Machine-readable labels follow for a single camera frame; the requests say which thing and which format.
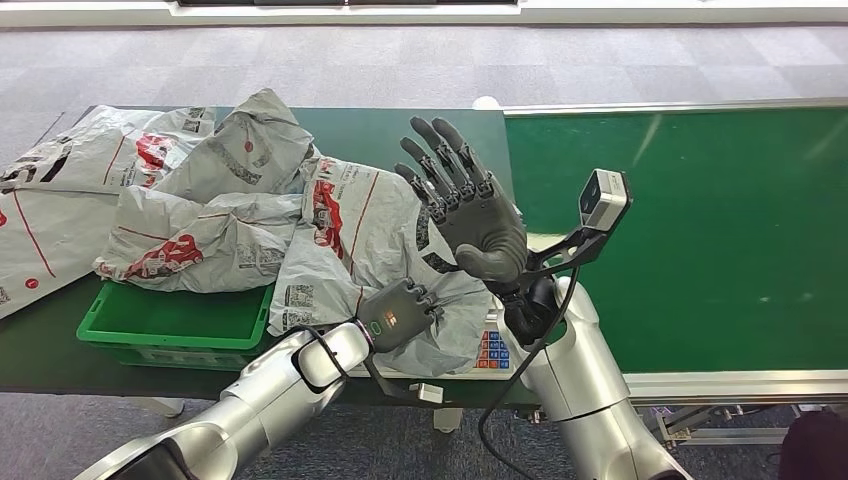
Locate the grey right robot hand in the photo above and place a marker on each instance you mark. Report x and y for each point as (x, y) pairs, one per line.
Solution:
(484, 225)

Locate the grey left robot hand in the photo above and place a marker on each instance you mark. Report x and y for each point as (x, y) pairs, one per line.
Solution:
(397, 314)

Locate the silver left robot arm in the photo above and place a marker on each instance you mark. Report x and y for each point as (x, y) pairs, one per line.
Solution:
(265, 397)

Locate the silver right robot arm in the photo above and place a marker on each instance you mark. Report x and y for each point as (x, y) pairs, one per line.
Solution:
(583, 384)

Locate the green conveyor belt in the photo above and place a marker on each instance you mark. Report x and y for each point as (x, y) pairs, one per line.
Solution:
(696, 232)

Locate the white weighing scale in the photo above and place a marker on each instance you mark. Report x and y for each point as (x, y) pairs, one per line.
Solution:
(493, 351)

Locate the white table leg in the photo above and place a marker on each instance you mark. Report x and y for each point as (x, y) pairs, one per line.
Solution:
(166, 407)
(448, 420)

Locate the white round knob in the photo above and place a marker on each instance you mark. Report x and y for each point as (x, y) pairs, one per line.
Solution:
(487, 102)

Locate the crumpled grey mailer bag, red logo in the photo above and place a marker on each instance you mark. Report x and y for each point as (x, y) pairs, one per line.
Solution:
(212, 238)

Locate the crumpled grey mailer bag, barcode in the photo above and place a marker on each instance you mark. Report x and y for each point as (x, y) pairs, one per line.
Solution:
(252, 152)

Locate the green plastic crate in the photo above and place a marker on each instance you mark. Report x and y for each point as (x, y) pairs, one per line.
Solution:
(179, 318)

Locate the large flat grey mailer bag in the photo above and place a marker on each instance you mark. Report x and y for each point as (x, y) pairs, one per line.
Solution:
(60, 192)

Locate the black object on floor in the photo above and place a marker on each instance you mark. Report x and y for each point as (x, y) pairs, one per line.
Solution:
(815, 447)

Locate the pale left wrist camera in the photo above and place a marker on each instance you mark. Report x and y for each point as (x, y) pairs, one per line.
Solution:
(427, 393)

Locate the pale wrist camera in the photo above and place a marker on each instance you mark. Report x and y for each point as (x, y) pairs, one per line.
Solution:
(603, 199)
(427, 393)

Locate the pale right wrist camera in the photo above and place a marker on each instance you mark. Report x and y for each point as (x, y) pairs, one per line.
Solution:
(603, 199)

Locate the aluminium conveyor frame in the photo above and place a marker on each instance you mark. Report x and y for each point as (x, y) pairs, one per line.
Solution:
(729, 385)

